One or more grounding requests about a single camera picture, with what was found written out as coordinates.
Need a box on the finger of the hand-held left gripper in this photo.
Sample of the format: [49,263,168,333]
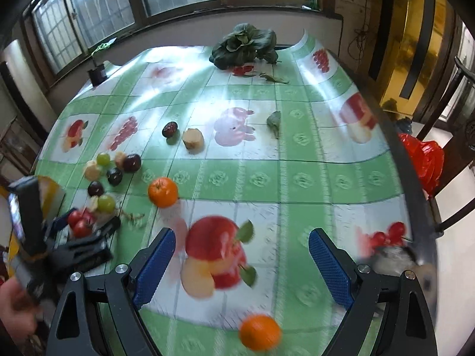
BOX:
[44,209,80,243]
[46,216,122,272]

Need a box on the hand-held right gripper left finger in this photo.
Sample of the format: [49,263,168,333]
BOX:
[45,227,177,356]

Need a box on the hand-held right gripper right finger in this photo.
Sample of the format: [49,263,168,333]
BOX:
[308,228,438,356]

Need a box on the stemmed red cherry tomato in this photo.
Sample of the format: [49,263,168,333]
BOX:
[72,220,96,239]

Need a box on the orange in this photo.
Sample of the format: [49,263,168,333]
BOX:
[239,314,281,352]
[148,177,179,209]

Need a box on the round cut apple piece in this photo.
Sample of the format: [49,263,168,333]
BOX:
[182,128,205,152]

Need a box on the person's left hand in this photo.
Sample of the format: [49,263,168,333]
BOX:
[0,277,39,347]

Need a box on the dry grape stem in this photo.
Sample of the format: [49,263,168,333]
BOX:
[119,209,145,227]

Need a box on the green checked printed tablecloth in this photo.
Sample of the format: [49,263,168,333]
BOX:
[33,30,409,356]

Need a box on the red plastic bag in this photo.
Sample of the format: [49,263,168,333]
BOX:
[399,132,445,197]

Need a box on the small black device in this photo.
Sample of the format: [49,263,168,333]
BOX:
[88,65,108,86]

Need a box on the dark framed window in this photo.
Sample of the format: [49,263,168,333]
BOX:
[22,0,323,84]

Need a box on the dark wooden chair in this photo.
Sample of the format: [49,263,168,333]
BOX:
[414,56,475,238]

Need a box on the dark green leafy vegetable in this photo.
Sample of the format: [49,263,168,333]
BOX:
[210,23,279,70]

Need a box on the golden metal door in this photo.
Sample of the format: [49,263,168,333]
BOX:
[367,0,457,119]

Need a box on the hanging cord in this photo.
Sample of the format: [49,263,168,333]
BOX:
[347,0,373,58]

